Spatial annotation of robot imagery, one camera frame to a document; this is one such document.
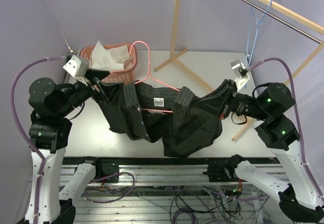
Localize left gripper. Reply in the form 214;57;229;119
57;67;124;116

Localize blue wire hanger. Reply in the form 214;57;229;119
245;0;272;67

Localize pink wire hanger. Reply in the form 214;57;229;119
129;41;180;113

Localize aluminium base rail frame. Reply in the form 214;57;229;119
27;50;299;224

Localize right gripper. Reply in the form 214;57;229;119
191;78;269;120

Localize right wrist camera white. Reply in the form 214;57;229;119
230;59;250;91

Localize tangled cables under table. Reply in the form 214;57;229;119
85;173;279;224

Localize dark striped shirt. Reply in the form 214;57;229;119
99;83;222;158

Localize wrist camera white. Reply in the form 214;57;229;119
63;55;89;86
230;59;250;91

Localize wooden clothes rack frame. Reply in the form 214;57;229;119
158;0;323;148

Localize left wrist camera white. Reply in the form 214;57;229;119
63;55;89;86

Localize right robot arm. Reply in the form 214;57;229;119
193;80;323;223

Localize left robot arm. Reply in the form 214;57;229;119
21;70;122;223

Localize white shirt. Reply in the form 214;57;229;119
90;41;132;72

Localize metal hanging rod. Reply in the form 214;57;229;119
206;0;323;44

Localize pink plastic basket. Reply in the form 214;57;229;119
79;41;138;84

